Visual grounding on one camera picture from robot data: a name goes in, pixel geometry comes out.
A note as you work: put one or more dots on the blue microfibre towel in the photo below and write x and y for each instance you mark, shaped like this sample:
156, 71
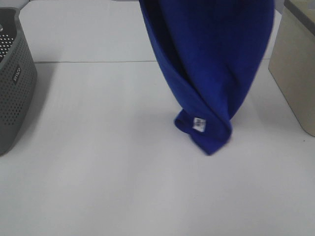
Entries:
209, 52

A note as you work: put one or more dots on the grey perforated plastic basket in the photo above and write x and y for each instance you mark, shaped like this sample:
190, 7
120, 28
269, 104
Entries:
18, 76

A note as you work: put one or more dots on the beige storage box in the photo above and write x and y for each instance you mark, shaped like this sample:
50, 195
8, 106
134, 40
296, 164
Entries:
292, 63

